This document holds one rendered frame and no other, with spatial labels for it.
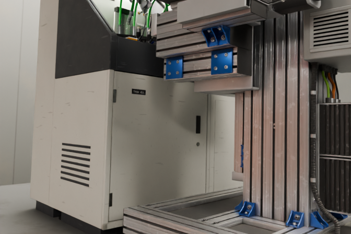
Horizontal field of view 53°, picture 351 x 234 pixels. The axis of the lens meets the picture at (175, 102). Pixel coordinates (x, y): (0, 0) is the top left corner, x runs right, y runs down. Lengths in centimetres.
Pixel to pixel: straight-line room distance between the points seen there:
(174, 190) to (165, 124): 36
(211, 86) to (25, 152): 230
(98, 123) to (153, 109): 29
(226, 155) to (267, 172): 91
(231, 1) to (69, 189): 130
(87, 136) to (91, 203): 32
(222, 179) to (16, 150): 188
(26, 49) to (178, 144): 194
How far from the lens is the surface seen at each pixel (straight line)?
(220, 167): 216
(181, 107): 190
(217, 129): 212
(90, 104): 176
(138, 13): 247
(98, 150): 168
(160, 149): 181
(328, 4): 122
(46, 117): 221
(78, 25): 196
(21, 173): 339
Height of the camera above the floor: 54
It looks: 4 degrees up
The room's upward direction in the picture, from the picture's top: 2 degrees clockwise
